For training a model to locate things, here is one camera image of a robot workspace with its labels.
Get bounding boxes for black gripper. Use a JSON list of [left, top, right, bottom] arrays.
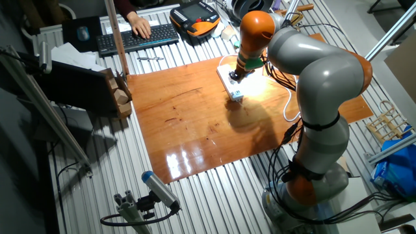
[[228, 66, 256, 84]]

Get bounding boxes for white bulb holder with bulb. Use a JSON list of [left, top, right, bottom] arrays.
[[227, 71, 270, 98]]

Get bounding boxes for dark sleeved person forearm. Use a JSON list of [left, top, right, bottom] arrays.
[[113, 0, 137, 20]]

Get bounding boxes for bare person hand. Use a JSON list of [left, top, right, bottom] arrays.
[[126, 11, 152, 40]]

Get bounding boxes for white power strip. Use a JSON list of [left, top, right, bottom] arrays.
[[216, 64, 245, 102]]

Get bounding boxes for white rounded object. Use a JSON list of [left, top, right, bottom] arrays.
[[210, 21, 226, 38]]

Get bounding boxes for brown wooden board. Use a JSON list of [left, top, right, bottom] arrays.
[[125, 32, 374, 185]]

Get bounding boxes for black round drum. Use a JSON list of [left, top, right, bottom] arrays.
[[231, 0, 274, 20]]

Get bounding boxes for orange and black teach pendant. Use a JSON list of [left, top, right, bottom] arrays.
[[169, 0, 222, 38]]

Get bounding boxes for black keyboard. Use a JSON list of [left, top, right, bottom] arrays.
[[96, 23, 180, 57]]

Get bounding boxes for white paper sheets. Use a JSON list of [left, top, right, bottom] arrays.
[[50, 42, 107, 72], [105, 19, 161, 35]]

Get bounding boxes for wooden stick rack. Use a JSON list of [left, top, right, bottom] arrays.
[[365, 99, 413, 144]]

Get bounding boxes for grey computer mouse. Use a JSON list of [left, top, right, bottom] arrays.
[[76, 25, 90, 42]]

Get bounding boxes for beige cardboard panel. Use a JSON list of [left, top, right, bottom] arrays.
[[383, 31, 416, 108]]

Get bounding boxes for black flat panel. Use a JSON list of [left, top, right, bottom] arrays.
[[19, 60, 114, 118]]

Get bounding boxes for black mouse pad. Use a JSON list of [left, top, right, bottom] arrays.
[[61, 15, 104, 53]]

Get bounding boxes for blue bag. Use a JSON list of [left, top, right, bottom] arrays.
[[370, 125, 416, 201]]

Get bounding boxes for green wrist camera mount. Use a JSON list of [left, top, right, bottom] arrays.
[[237, 52, 265, 71]]

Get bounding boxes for white power strip cable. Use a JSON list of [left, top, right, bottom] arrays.
[[219, 53, 302, 123]]

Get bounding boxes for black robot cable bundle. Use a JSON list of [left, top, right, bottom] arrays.
[[261, 9, 396, 226]]

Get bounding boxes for silver depth camera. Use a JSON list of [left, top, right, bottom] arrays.
[[38, 40, 53, 75], [141, 170, 181, 212]]

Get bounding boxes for long aluminium frame bar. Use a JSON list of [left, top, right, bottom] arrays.
[[363, 131, 416, 165], [0, 45, 94, 176]]

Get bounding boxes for aluminium profile camera mount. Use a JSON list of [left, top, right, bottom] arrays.
[[113, 190, 153, 234]]

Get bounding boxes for black camera cable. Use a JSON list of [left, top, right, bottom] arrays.
[[99, 204, 181, 228]]

